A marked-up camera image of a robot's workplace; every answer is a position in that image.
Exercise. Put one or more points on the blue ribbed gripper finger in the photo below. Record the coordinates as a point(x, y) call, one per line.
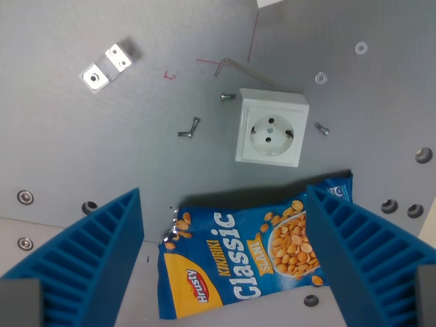
point(371, 252)
point(78, 252)

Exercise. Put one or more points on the grey countersunk table bolt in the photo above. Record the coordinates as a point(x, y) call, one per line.
point(25, 197)
point(25, 243)

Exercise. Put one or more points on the grey rubber grommet hole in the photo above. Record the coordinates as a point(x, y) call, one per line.
point(311, 300)
point(415, 210)

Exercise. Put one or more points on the blue peanut snack bag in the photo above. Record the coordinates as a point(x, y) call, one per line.
point(235, 252)

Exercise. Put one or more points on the metal washer near socket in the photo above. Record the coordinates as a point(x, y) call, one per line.
point(317, 78)

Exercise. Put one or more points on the clear plastic washer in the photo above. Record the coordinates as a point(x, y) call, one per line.
point(357, 48)

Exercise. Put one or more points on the metal hex allen key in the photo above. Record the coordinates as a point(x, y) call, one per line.
point(245, 69)

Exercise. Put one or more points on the white paper piece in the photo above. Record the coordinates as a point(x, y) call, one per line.
point(269, 2)

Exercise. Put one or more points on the white wall power socket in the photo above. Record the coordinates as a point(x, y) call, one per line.
point(271, 127)

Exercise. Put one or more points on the metal angle bracket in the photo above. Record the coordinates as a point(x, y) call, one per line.
point(105, 67)

